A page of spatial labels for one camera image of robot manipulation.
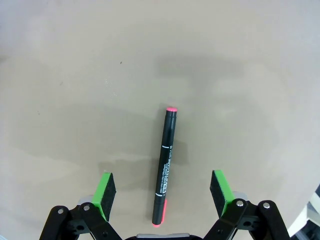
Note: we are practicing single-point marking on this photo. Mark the black marker pink ends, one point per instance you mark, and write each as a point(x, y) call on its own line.
point(166, 162)

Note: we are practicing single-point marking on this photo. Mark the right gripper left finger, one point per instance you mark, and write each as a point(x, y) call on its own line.
point(100, 205)

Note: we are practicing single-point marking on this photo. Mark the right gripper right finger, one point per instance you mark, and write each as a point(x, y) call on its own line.
point(225, 202)

